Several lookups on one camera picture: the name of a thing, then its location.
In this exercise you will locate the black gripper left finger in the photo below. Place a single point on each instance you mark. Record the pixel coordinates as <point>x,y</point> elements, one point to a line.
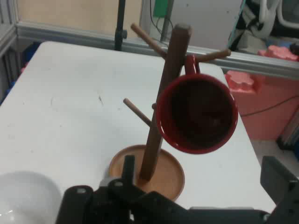
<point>98,207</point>

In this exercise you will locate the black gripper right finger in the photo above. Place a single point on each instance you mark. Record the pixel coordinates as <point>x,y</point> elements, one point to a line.
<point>285,193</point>

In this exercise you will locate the red enamel mug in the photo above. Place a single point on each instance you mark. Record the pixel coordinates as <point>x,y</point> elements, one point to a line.
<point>198,112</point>

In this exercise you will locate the red bowl white inside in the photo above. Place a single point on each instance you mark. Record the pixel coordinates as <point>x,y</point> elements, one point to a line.
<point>25,198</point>

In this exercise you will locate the large pink foam block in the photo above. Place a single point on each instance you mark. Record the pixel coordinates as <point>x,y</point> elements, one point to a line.
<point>268,93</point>

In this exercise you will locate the small pink foam block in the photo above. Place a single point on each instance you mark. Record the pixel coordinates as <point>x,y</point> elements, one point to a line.
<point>278,52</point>

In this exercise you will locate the wooden mug tree stand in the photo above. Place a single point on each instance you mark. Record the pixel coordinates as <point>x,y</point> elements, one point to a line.
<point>174,60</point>

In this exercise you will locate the black tripod pole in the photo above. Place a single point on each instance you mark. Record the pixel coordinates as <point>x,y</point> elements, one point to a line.
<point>120,23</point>

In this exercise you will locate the white panel board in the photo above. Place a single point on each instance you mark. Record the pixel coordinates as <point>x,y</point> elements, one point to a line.
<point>210,18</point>

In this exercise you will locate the grey metal pole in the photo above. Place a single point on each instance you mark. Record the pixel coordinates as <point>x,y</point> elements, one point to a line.
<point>167,21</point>

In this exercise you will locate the green board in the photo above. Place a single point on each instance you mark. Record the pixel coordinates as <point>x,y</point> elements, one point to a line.
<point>161,7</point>

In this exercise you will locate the white chair frame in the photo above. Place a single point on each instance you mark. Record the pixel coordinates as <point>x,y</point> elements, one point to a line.
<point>266,21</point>

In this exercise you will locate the short aluminium frame rail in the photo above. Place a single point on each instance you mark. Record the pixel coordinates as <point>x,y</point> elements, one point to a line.
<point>70,35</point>

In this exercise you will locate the long aluminium frame rail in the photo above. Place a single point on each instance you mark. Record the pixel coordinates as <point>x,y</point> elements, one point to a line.
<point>7,37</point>

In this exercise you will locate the aluminium frame post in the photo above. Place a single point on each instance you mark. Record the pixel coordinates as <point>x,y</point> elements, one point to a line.
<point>8,11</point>

